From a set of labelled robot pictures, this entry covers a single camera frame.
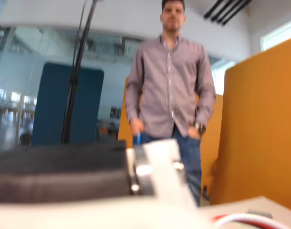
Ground wristwatch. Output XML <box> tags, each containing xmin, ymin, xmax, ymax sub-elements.
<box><xmin>192</xmin><ymin>121</ymin><xmax>207</xmax><ymax>134</ymax></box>

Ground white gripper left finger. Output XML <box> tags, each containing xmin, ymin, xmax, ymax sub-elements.
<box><xmin>0</xmin><ymin>197</ymin><xmax>215</xmax><ymax>229</ymax></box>

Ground person's left hand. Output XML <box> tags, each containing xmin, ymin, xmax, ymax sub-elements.
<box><xmin>187</xmin><ymin>125</ymin><xmax>203</xmax><ymax>141</ymax></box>

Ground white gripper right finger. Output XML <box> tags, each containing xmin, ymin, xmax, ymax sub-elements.
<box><xmin>125</xmin><ymin>138</ymin><xmax>200</xmax><ymax>209</ymax></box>

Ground red white wire bundle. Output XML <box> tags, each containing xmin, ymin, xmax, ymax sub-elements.
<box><xmin>211</xmin><ymin>213</ymin><xmax>291</xmax><ymax>229</ymax></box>

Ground black ceiling light bars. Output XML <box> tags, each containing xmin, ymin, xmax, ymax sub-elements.
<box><xmin>202</xmin><ymin>0</ymin><xmax>253</xmax><ymax>26</ymax></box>

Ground black stand pole with cables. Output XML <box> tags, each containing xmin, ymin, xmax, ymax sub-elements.
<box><xmin>61</xmin><ymin>0</ymin><xmax>98</xmax><ymax>145</ymax></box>

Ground tall orange partition panel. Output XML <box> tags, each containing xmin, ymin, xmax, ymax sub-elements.
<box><xmin>210</xmin><ymin>35</ymin><xmax>291</xmax><ymax>213</ymax></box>

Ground blue partition panel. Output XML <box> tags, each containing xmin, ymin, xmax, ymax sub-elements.
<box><xmin>31</xmin><ymin>62</ymin><xmax>105</xmax><ymax>146</ymax></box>

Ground person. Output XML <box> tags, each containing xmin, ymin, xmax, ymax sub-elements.
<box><xmin>125</xmin><ymin>0</ymin><xmax>217</xmax><ymax>207</ymax></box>

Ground person's right hand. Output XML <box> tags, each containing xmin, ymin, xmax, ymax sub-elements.
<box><xmin>132</xmin><ymin>117</ymin><xmax>146</xmax><ymax>134</ymax></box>

